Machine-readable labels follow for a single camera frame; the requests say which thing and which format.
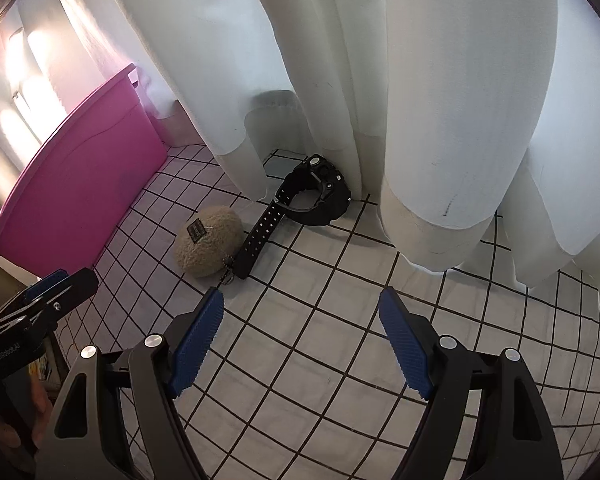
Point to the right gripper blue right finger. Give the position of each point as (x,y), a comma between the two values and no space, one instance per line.
(410,336)

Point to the white curtain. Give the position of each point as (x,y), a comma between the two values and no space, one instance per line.
(449,110)

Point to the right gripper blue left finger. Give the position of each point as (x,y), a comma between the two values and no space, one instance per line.
(203,324)

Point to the black digital wristwatch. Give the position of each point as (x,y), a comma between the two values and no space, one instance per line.
(315,174)

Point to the beige fuzzy ball keychain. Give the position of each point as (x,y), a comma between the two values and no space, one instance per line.
(208,241)

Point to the pink plastic tub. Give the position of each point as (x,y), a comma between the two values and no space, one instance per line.
(75,190)

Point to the white black grid bedsheet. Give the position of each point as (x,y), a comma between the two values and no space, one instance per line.
(300,381)

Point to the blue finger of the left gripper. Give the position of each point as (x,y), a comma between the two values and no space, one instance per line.
(62,294)
(43,285)

